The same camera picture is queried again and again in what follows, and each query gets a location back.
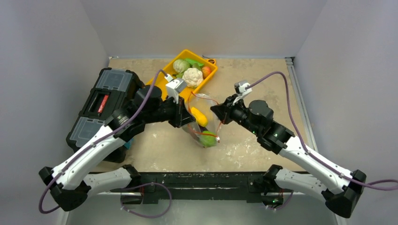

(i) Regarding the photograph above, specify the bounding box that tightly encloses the black plastic toolbox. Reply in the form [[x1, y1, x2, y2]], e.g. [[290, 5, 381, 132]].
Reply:
[[66, 67, 145, 152]]

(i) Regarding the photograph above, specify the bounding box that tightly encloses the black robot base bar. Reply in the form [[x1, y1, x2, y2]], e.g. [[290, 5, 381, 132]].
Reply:
[[110, 171, 294, 206]]

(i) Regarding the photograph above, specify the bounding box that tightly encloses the clear orange zip bag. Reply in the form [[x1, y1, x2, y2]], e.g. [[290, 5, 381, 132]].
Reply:
[[183, 93, 221, 148]]

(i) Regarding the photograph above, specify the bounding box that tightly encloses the white toy cauliflower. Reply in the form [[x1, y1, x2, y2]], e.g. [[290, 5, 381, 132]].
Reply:
[[182, 68, 204, 88]]

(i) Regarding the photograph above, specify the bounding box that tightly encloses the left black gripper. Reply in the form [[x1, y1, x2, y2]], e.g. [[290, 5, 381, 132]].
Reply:
[[144, 94, 195, 128]]

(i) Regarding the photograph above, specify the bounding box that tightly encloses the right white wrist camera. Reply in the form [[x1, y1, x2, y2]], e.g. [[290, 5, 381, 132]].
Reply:
[[233, 80, 252, 105]]

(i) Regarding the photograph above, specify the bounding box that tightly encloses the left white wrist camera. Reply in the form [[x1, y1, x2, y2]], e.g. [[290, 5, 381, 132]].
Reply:
[[165, 74, 187, 104]]

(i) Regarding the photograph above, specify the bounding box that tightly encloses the aluminium frame rail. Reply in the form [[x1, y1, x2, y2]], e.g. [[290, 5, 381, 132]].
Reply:
[[285, 57, 318, 152]]

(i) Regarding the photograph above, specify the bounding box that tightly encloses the green toy cabbage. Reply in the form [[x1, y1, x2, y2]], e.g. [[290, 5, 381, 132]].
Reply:
[[173, 59, 191, 74]]

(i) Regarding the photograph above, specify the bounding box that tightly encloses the yellow plastic bin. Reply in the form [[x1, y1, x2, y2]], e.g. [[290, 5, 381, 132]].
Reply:
[[154, 49, 218, 101]]

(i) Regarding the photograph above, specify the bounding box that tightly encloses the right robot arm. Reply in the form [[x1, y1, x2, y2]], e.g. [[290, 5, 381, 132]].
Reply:
[[210, 97, 367, 218]]

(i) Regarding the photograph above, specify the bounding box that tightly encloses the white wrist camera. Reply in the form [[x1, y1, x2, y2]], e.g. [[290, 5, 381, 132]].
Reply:
[[233, 80, 252, 105], [165, 74, 187, 104]]

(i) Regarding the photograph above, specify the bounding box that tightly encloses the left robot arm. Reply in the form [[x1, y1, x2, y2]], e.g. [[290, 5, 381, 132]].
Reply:
[[39, 85, 195, 211]]

